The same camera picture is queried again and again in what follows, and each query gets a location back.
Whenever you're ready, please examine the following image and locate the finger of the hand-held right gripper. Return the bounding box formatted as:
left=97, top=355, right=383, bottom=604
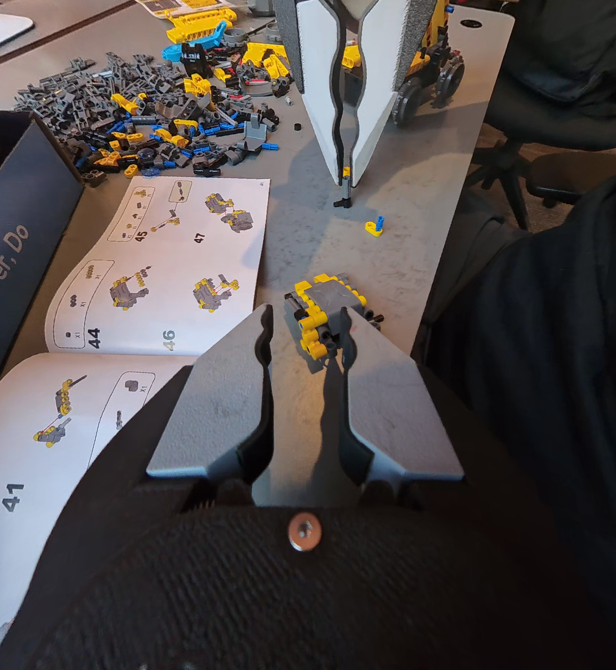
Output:
left=349, top=0, right=411, bottom=189
left=295, top=0, right=346, bottom=186

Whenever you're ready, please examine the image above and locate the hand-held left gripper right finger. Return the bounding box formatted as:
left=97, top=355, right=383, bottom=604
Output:
left=338, top=306, right=466, bottom=485

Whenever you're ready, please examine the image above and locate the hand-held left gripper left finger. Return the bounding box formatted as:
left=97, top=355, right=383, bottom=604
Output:
left=146, top=304, right=275, bottom=479

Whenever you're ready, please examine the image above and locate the yellow grey toy brick assembly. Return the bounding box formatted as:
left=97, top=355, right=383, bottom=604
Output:
left=284, top=272, right=384, bottom=361

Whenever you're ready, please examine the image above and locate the pile of toy parts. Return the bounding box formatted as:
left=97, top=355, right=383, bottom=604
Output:
left=12, top=8, right=293, bottom=188

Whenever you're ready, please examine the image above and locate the yellow black toy vehicle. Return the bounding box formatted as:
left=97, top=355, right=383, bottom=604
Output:
left=339, top=0, right=466, bottom=129

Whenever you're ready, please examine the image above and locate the open instruction booklet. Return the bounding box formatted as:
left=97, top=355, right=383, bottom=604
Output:
left=0, top=175, right=271, bottom=670

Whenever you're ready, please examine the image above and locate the yellow sticker sheet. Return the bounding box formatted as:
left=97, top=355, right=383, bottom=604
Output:
left=135, top=0, right=225, bottom=19

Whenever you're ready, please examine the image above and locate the light blue toy tool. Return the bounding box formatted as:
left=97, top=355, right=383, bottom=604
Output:
left=161, top=29, right=227, bottom=66

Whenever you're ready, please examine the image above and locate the black backpack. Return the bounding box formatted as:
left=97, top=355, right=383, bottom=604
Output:
left=499, top=0, right=616, bottom=118

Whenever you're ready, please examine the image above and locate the dark blue cardboard box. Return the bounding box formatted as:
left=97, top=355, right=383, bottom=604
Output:
left=0, top=112, right=86, bottom=414

